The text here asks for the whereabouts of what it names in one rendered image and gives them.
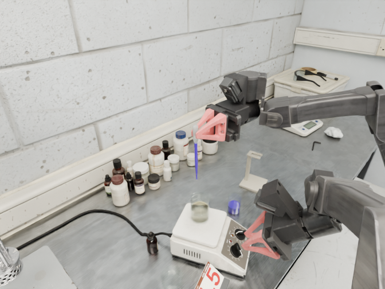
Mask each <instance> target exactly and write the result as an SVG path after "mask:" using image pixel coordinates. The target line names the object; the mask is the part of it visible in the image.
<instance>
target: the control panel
mask: <svg viewBox="0 0 385 289"><path fill-rule="evenodd" d="M236 229H241V230H242V231H246V229H245V228H243V227H242V226H240V225H239V224H237V223H236V222H235V221H233V220H232V219H231V221H230V224H229V228H228V230H227V234H226V238H225V241H224V244H223V247H222V251H221V254H223V255H224V256H226V257H227V258H228V259H230V260H231V261H232V262H234V263H235V264H237V265H238V266H240V267H241V268H243V269H244V270H245V268H246V262H247V259H248V253H249V251H247V250H244V249H243V247H242V246H241V245H242V244H243V243H244V242H245V241H246V240H248V239H249V238H247V237H246V236H245V239H244V240H239V239H237V237H236V236H235V230H236ZM231 234H233V235H234V237H232V236H231ZM230 240H232V243H231V242H230ZM235 243H238V244H239V246H240V249H241V251H242V253H243V255H242V256H241V257H239V258H236V257H234V256H233V255H232V254H231V252H230V247H231V246H232V245H234V244H235Z"/></svg>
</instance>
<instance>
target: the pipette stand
mask: <svg viewBox="0 0 385 289"><path fill-rule="evenodd" d="M253 154H254V155H253ZM259 156H260V157H259ZM261 156H262V154H260V153H257V152H254V151H249V152H248V154H247V163H246V171H245V177H244V179H243V180H242V181H241V183H240V185H239V186H240V187H242V188H245V189H248V190H251V191H253V192H256V193H257V192H258V190H259V189H262V186H263V184H266V183H267V181H268V180H267V179H264V178H261V177H258V176H256V175H252V174H249V172H250V164H251V160H252V158H256V159H260V158H261Z"/></svg>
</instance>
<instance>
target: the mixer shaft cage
mask: <svg viewBox="0 0 385 289"><path fill-rule="evenodd" d="M22 269H23V261H22V260H21V259H20V254H19V252H18V250H17V249H16V248H14V247H5V245H4V244H3V242H2V240H1V238H0V287H2V286H4V285H7V284H9V283H10V282H12V281H13V280H14V279H15V278H16V277H17V276H18V275H19V274H20V273H21V271H22ZM8 279H9V280H8Z"/></svg>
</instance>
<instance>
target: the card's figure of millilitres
mask: <svg viewBox="0 0 385 289"><path fill-rule="evenodd" d="M221 279H222V276H221V275H220V274H219V273H218V272H217V271H216V270H215V269H214V268H213V267H212V266H211V265H209V267H208V269H207V272H206V274H205V277H204V278H203V280H202V283H201V285H200V287H199V289H218V286H219V284H220V281H221Z"/></svg>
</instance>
